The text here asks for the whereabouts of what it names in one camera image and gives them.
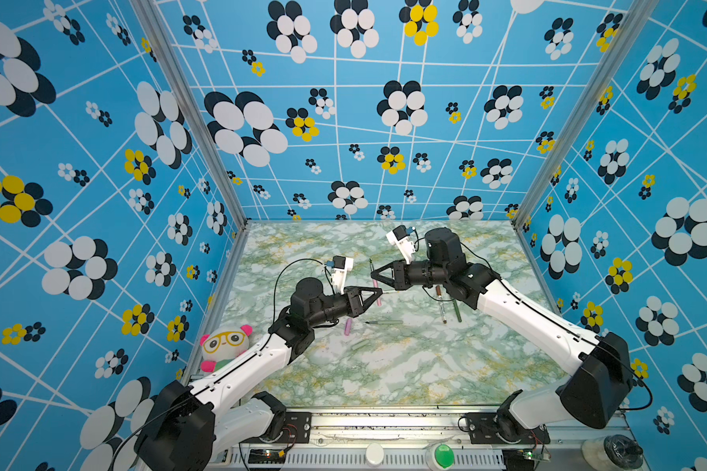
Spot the plush toy pink green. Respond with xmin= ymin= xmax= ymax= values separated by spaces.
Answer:
xmin=200 ymin=324 xmax=253 ymax=373

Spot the white push button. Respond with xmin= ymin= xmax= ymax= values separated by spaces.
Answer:
xmin=364 ymin=443 xmax=385 ymax=468

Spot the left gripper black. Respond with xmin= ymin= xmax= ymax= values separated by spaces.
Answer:
xmin=307 ymin=285 xmax=382 ymax=331

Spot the pink pen cap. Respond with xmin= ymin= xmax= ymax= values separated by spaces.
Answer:
xmin=344 ymin=318 xmax=354 ymax=336

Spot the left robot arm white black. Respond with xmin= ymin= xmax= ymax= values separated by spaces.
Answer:
xmin=134 ymin=278 xmax=383 ymax=470

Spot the aluminium corner post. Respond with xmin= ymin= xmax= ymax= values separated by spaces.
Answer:
xmin=513 ymin=0 xmax=659 ymax=235
xmin=131 ymin=0 xmax=247 ymax=232

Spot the pink pen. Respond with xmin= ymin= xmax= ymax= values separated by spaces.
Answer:
xmin=369 ymin=258 xmax=382 ymax=307

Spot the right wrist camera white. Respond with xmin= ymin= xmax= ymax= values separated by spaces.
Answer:
xmin=386 ymin=225 xmax=418 ymax=265

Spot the dark green pen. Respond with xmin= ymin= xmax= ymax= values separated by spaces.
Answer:
xmin=451 ymin=298 xmax=463 ymax=323

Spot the left aluminium corner post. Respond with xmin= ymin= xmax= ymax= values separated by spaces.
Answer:
xmin=131 ymin=0 xmax=247 ymax=232

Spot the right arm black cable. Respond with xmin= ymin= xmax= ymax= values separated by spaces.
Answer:
xmin=420 ymin=240 xmax=654 ymax=412

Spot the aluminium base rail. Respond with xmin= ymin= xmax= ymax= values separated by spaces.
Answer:
xmin=203 ymin=406 xmax=635 ymax=470

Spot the light green pen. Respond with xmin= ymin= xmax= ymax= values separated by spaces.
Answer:
xmin=365 ymin=320 xmax=404 ymax=326

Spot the green push button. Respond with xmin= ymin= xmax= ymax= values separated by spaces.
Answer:
xmin=425 ymin=444 xmax=456 ymax=471

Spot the right aluminium corner post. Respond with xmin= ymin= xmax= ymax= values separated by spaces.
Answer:
xmin=513 ymin=0 xmax=659 ymax=235

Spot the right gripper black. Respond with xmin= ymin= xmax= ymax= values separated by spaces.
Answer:
xmin=371 ymin=258 xmax=450 ymax=294

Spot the tape roll spool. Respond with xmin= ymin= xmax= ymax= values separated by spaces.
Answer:
xmin=581 ymin=435 xmax=644 ymax=471

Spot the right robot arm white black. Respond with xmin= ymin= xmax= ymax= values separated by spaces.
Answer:
xmin=371 ymin=225 xmax=636 ymax=442

